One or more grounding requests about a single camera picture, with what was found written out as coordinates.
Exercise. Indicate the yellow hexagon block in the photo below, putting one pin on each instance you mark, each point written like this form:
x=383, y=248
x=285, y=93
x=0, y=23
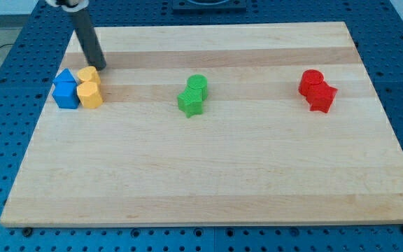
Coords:
x=89, y=95

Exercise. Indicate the green star block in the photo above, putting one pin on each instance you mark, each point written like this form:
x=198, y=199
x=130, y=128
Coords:
x=190, y=102

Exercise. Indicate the green cylinder block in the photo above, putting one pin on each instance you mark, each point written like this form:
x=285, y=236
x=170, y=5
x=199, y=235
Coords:
x=200, y=83

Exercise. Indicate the light wooden board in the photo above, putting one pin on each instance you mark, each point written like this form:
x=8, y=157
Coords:
x=257, y=155

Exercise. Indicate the red cylinder block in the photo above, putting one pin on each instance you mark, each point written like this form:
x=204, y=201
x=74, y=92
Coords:
x=309, y=77

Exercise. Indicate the red star block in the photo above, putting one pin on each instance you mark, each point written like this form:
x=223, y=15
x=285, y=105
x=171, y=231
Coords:
x=321, y=96

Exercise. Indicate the yellow heart block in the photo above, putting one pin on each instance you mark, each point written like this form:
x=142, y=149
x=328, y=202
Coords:
x=89, y=74

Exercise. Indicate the blue cube block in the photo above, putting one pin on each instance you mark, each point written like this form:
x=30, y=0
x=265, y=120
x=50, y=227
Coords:
x=65, y=95

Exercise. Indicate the blue triangle block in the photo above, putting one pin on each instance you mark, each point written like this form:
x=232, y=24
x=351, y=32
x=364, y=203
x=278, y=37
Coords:
x=65, y=76

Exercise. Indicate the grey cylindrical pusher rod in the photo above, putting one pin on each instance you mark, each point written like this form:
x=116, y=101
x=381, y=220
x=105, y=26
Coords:
x=87, y=38

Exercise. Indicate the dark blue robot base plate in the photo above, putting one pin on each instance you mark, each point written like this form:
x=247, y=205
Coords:
x=208, y=5

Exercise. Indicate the white rod mount collar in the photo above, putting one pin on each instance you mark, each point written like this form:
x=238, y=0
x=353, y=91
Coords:
x=70, y=6

